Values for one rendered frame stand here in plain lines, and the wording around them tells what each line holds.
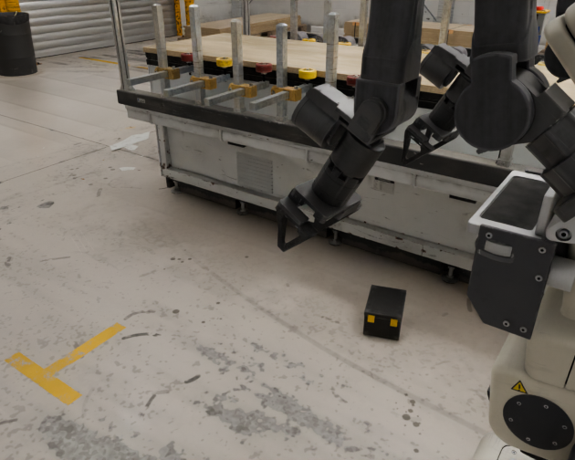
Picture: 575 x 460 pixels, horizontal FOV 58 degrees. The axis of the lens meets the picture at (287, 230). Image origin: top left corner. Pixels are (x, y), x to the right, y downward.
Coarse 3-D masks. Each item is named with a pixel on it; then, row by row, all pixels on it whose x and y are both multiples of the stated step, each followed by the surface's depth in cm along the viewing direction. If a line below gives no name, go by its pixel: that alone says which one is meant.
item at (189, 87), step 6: (216, 78) 260; (222, 78) 263; (228, 78) 267; (186, 84) 247; (192, 84) 247; (198, 84) 251; (168, 90) 236; (174, 90) 239; (180, 90) 242; (186, 90) 245; (168, 96) 237
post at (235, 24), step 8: (232, 24) 232; (240, 24) 233; (232, 32) 233; (240, 32) 234; (232, 40) 235; (240, 40) 235; (232, 48) 237; (240, 48) 237; (232, 56) 239; (240, 56) 238; (240, 64) 240; (240, 72) 241; (240, 80) 243; (240, 104) 248
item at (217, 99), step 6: (258, 84) 249; (264, 84) 252; (234, 90) 237; (240, 90) 239; (216, 96) 228; (222, 96) 230; (228, 96) 233; (234, 96) 236; (240, 96) 240; (204, 102) 226; (210, 102) 225; (216, 102) 228
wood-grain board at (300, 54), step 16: (144, 48) 298; (176, 48) 293; (208, 48) 293; (224, 48) 293; (256, 48) 293; (272, 48) 293; (288, 48) 293; (304, 48) 293; (320, 48) 293; (352, 48) 293; (272, 64) 253; (288, 64) 253; (304, 64) 253; (320, 64) 253; (352, 64) 253
